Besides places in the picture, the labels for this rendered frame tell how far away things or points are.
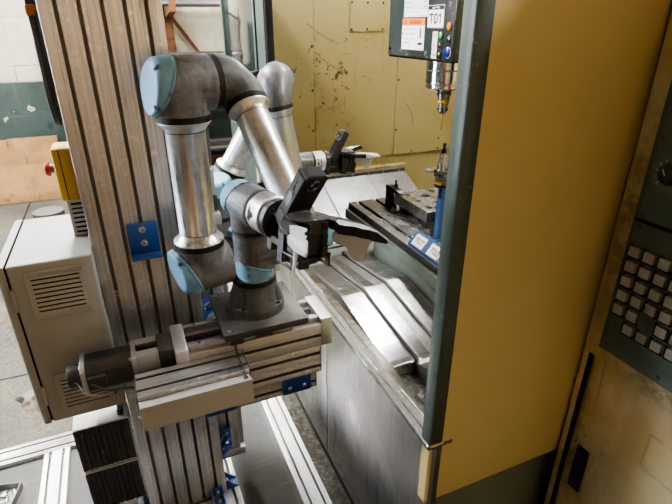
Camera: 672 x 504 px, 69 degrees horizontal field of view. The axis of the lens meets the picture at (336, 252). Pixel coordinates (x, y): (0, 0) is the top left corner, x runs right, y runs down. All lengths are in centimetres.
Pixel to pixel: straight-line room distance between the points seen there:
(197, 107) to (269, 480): 140
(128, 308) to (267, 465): 91
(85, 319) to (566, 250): 118
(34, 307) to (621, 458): 151
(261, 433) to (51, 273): 116
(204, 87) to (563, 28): 69
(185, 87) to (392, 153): 234
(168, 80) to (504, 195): 70
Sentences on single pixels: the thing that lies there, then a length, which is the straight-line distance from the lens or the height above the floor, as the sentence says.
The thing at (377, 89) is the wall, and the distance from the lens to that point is 315.
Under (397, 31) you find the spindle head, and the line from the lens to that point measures 209.
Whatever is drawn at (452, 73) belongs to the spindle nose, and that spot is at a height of 156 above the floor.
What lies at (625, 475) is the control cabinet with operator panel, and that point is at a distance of 155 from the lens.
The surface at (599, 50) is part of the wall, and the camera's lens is 112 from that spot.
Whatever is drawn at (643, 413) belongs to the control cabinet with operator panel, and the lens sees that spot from 143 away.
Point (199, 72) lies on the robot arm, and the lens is 109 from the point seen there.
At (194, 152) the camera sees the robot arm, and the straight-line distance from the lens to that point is 111.
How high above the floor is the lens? 174
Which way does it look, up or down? 25 degrees down
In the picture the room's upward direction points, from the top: straight up
